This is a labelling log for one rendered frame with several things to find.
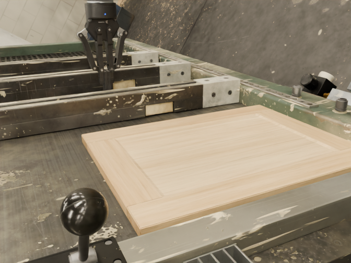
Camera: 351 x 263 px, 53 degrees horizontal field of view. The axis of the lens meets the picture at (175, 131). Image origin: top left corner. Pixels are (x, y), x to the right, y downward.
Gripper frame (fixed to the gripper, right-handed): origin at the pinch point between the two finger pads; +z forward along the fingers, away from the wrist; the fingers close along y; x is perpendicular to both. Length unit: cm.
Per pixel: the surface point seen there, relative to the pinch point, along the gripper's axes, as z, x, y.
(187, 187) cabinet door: 6.5, 46.6, 0.2
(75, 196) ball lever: -8, 65, 20
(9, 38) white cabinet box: 24, -349, 17
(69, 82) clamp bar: 4.0, -23.2, 6.2
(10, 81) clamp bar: 1.9, -23.3, 23.0
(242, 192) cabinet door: 6, 52, -6
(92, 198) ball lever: -8, 66, 19
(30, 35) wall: 36, -489, -14
